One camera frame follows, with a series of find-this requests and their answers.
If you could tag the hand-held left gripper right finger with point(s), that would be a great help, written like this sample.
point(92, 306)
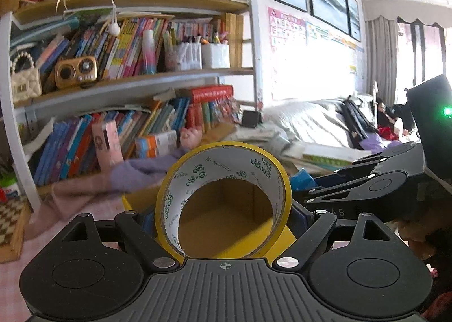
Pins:
point(319, 230)

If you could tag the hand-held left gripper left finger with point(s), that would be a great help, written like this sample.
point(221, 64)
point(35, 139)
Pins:
point(136, 233)

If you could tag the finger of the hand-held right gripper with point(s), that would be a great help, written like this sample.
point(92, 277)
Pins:
point(381, 188)
point(388, 161)

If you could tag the yellow tape roll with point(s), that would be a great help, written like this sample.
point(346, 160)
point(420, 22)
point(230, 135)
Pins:
point(169, 209)

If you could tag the blue plastic packet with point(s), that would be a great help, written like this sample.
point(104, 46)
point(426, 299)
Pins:
point(300, 181)

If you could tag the yellow cardboard box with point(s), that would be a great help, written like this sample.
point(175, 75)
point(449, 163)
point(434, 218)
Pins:
point(226, 223)

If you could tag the purple cloth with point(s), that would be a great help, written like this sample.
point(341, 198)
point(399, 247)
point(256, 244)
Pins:
point(137, 174)

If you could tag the pile of books and papers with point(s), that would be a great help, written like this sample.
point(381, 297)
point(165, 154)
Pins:
point(325, 158)

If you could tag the dusty pink cloth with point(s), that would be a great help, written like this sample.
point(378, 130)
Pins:
point(70, 198)

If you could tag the grey curtain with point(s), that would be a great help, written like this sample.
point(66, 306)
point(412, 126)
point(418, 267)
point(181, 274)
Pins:
point(381, 61)

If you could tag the grey blanket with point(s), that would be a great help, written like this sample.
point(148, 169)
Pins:
point(310, 121)

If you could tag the tall pink carton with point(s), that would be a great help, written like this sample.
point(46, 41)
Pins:
point(107, 145)

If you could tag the orange white box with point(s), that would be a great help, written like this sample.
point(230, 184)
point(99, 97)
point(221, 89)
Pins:
point(159, 142)

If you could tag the row of leaning picture books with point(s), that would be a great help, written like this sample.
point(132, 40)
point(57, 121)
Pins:
point(70, 152)

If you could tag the small pink pig plush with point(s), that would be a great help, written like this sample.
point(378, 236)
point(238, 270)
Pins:
point(190, 136)

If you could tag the scalloped curtain valance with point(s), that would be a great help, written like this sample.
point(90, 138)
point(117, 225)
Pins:
point(406, 11)

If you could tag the wooden chessboard box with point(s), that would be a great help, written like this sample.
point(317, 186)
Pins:
point(10, 223)

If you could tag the dark red clothing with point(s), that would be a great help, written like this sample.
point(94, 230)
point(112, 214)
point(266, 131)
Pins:
point(439, 301)

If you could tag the black phone stand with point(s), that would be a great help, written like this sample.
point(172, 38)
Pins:
point(250, 119)

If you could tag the pink checked tablecloth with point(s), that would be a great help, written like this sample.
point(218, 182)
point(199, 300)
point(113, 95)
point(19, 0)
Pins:
point(14, 283)

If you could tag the white jar with green lid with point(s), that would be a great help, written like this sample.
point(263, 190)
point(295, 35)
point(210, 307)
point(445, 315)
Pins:
point(9, 188)

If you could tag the white bookshelf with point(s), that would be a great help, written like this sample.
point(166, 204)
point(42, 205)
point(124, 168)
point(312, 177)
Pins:
point(141, 85)

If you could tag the red boxed book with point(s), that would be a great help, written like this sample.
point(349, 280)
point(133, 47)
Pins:
point(208, 93)

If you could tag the gold retro radio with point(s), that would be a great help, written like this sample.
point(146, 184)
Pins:
point(76, 73)

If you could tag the clear pen holder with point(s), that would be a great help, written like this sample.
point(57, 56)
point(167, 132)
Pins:
point(189, 57)

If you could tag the cream quilted pearl handbag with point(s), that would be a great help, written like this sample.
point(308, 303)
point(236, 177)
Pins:
point(26, 84)

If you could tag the row of colourful comic books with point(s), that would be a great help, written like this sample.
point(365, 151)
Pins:
point(127, 47)

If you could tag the yellow-spined book set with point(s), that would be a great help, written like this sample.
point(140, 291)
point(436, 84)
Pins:
point(233, 39)

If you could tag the flat stacked workbooks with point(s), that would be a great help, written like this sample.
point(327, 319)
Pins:
point(53, 22)

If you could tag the pink wall poster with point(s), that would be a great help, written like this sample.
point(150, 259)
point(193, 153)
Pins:
point(286, 27)

